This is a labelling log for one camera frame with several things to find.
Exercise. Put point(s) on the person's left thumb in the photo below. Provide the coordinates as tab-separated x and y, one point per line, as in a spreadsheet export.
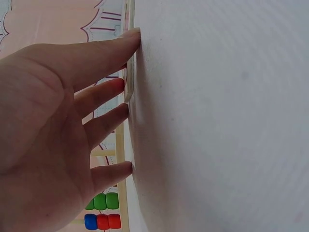
96	56

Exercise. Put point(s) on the thin pale rounded board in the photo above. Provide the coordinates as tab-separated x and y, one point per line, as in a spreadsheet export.
131	75

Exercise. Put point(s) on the person's left hand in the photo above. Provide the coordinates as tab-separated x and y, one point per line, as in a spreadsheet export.
36	120

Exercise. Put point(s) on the wooden abacus with colored beads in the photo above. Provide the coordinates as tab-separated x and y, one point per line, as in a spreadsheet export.
121	198

